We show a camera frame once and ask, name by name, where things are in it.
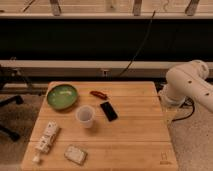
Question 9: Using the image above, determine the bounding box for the white ceramic cup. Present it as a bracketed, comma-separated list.
[75, 105, 95, 128]

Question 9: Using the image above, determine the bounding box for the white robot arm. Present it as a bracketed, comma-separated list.
[159, 60, 213, 112]

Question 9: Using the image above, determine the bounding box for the green ceramic bowl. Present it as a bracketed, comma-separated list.
[46, 84, 78, 110]

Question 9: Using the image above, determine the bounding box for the red pocket knife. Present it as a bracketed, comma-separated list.
[90, 91, 108, 100]

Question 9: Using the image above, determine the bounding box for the black smartphone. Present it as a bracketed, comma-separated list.
[100, 102, 118, 121]

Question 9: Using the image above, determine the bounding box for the black office chair base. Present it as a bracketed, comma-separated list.
[0, 64, 35, 142]

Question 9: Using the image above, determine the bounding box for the black hanging cable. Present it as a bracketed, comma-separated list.
[118, 10, 157, 78]

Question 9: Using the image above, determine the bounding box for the white wall rail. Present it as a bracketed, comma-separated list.
[0, 59, 213, 79]

